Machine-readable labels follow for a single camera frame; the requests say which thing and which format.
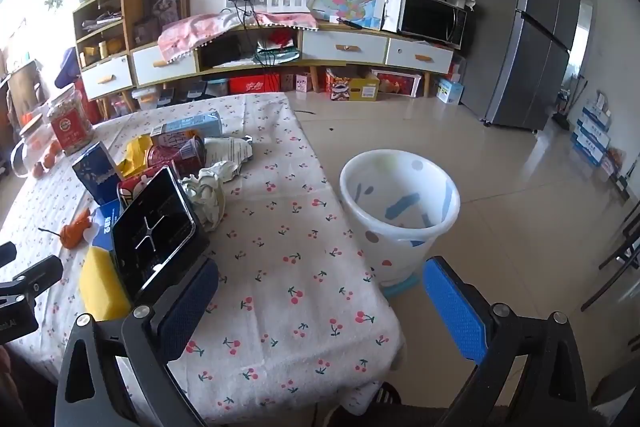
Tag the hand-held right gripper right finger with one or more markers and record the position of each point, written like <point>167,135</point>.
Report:
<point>452,307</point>

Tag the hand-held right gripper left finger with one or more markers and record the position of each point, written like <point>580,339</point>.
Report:
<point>190,307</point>

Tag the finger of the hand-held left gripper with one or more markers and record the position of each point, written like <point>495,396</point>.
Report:
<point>6,253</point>
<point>35,277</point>

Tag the glossy black box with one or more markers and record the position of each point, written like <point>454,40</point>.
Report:
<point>150,232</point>

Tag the white spotted plastic bin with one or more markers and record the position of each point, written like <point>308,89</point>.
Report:
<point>400,227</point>

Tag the orange peel piece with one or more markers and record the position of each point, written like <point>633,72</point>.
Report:
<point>75,232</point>

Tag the yellow sponge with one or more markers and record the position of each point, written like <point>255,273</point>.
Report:
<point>102,287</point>

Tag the blue biscuit box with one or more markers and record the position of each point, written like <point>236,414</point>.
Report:
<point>105,219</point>

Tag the person's black slipper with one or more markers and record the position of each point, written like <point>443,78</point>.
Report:
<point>386,393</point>

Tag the large crumpled paper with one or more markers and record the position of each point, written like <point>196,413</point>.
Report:
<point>205,197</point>

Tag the clear glass pitcher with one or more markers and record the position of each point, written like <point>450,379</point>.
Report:
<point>30,142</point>

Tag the dark blue carton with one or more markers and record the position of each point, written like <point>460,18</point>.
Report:
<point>95,172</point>

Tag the cherry print tablecloth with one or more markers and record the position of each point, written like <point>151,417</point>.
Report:
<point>300,232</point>

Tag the clear jar with red label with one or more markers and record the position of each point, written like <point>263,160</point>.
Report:
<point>70,122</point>

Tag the yellow foil snack wrapper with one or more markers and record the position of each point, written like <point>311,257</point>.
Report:
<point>131,157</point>

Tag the crushed red drink can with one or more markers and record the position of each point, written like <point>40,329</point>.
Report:
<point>175,152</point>

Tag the printed paper scrap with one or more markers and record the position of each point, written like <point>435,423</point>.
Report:
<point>227,152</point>

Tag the black chair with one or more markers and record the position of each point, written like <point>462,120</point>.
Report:
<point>617,257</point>

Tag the blue and brown milk carton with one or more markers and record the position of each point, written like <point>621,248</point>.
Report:
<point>192,127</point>

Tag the blue cloth bag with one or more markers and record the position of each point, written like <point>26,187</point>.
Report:
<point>66,69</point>

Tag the tall wooden shelf cabinet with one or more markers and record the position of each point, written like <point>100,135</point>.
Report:
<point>107,77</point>

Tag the clear plastic storage box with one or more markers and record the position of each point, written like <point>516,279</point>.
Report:
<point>150,98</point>

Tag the blue and white box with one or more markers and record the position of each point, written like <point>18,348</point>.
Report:
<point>449,91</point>

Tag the stack of blue white boxes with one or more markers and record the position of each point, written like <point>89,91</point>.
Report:
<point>592,132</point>

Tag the red flat box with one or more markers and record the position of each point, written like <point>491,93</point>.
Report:
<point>247,85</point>

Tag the red gift box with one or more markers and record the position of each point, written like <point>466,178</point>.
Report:
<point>397,83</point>

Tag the yellow printed carton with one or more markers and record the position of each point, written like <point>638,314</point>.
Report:
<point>350,87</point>

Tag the small pink box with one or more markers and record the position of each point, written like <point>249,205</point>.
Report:
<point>304,83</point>

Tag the black set-top device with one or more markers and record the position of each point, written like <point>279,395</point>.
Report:
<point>222,51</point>

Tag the stack of folded green items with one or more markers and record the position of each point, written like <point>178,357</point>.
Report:
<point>276,53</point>

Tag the pink cherry print cloth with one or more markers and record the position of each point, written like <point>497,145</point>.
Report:
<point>200,29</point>

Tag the low white wooden cabinet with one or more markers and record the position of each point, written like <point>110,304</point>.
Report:
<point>345,49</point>

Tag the grey refrigerator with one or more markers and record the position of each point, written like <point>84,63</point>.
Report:
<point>525,32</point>

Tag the black microwave oven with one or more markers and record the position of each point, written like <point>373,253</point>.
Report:
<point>432,21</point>

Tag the framed picture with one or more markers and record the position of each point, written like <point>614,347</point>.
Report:
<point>167,4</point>

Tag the map print paper bag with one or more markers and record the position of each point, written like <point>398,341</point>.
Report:
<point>345,4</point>

